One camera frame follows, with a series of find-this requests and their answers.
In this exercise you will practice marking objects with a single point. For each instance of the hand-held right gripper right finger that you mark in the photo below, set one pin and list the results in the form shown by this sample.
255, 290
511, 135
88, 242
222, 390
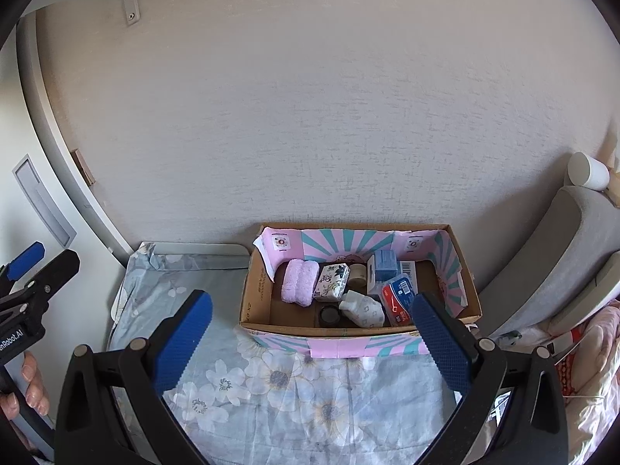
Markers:
441, 341

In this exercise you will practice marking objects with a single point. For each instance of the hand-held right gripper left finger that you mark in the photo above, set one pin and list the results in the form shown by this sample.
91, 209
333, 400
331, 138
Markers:
186, 339

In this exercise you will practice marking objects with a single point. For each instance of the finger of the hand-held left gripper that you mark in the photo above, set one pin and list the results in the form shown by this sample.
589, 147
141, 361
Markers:
53, 273
26, 256

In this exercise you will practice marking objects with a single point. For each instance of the dental floss box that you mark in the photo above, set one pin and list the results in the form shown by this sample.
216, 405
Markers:
399, 295

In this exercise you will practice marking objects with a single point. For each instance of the white patterned cloth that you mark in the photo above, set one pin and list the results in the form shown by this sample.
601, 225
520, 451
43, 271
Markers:
363, 310

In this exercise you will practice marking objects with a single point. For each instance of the small blue box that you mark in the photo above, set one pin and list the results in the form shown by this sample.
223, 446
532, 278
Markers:
385, 264

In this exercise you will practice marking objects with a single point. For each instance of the pink striped cardboard box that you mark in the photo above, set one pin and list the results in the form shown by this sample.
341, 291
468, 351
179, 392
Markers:
339, 346

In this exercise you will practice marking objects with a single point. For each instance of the black cap bottle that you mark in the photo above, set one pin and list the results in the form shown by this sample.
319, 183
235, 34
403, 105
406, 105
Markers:
330, 316

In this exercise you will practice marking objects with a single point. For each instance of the floral tissue pack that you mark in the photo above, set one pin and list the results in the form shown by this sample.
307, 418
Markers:
332, 281

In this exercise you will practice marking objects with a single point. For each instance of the person's left hand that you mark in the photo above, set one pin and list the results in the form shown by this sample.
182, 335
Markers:
36, 387

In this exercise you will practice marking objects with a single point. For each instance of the floral bed sheet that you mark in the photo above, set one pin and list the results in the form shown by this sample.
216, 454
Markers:
271, 397

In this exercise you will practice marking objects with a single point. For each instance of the beige tape roll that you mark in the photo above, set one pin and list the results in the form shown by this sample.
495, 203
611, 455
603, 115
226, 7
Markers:
358, 278

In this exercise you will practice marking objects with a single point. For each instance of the small wooden block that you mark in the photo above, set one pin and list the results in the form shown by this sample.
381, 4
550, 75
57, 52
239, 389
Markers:
83, 167

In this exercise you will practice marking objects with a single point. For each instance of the pink towel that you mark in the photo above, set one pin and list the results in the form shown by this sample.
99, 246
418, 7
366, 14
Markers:
300, 283

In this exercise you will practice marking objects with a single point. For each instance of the white wardrobe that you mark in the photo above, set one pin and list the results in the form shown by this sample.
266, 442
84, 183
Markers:
53, 121

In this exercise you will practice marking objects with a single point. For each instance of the grey padded chair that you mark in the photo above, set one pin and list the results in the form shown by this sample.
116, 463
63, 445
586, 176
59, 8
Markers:
547, 252

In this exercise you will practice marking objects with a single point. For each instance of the pink cloth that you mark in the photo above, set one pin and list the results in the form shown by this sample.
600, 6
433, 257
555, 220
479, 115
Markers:
596, 373

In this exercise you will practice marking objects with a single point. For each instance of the white cylinder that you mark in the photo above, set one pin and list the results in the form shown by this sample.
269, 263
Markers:
586, 170

